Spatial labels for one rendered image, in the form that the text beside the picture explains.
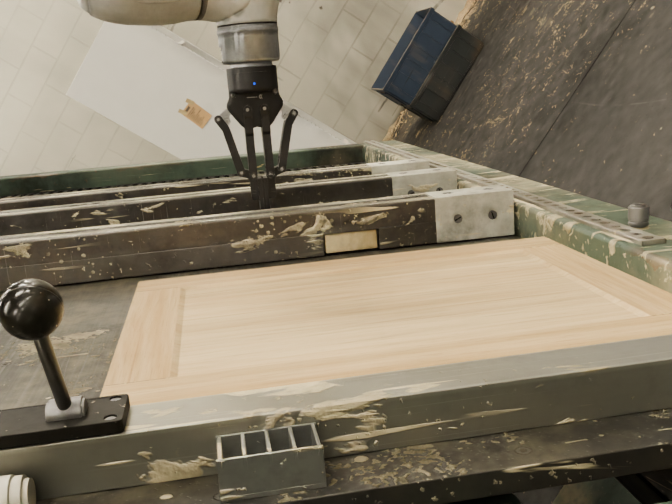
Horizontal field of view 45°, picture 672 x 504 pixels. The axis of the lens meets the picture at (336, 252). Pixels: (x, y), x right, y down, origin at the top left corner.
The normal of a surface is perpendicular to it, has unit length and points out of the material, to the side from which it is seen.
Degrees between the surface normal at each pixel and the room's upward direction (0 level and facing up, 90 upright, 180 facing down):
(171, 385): 55
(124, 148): 90
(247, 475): 89
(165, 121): 90
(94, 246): 90
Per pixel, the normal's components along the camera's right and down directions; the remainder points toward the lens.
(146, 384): -0.07, -0.97
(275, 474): 0.15, 0.18
